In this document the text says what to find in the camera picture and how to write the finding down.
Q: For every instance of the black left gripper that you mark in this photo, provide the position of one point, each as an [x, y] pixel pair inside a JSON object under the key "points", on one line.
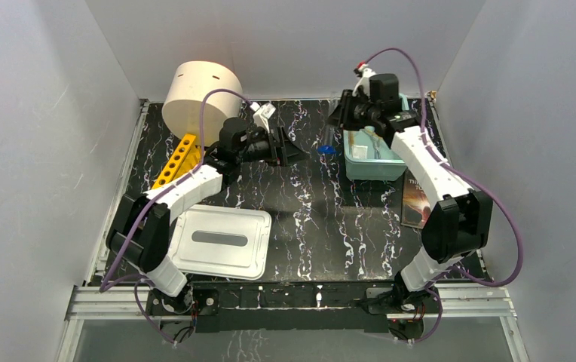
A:
{"points": [[276, 148]]}

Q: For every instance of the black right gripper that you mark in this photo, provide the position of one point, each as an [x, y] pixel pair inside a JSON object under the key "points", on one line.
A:
{"points": [[340, 115]]}

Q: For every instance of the tan rubber tube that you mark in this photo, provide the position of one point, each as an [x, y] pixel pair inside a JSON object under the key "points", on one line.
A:
{"points": [[370, 132]]}

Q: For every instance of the metal crucible tongs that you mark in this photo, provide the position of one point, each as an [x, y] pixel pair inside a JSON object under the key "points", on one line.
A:
{"points": [[380, 151]]}

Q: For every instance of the white paper packet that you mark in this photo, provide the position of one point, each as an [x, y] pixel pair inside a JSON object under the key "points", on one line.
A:
{"points": [[359, 152]]}

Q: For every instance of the blue capped clear tube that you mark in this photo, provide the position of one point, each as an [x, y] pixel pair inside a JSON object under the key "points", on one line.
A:
{"points": [[327, 140]]}

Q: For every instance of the yellow test tube rack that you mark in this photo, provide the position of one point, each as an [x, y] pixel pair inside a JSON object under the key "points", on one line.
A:
{"points": [[185, 157]]}

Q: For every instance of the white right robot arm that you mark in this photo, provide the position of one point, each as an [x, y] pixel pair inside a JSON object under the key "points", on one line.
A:
{"points": [[459, 218]]}

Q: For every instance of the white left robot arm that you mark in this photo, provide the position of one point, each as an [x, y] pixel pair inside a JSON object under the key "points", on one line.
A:
{"points": [[140, 231]]}

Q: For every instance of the mint green plastic bin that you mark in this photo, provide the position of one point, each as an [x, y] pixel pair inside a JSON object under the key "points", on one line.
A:
{"points": [[371, 169]]}

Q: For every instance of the white rectangular bin lid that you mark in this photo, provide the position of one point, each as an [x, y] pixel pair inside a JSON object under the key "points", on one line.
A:
{"points": [[222, 242]]}

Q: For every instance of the brown paperback book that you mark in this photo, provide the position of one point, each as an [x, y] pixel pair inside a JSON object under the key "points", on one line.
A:
{"points": [[416, 207]]}

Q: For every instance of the beige cylindrical container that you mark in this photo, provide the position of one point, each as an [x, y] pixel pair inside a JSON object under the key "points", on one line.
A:
{"points": [[197, 100]]}

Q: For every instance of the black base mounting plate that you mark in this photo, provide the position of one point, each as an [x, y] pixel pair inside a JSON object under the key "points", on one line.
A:
{"points": [[371, 306]]}

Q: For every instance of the aluminium frame rail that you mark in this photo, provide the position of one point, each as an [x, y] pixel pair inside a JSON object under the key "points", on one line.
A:
{"points": [[459, 301]]}

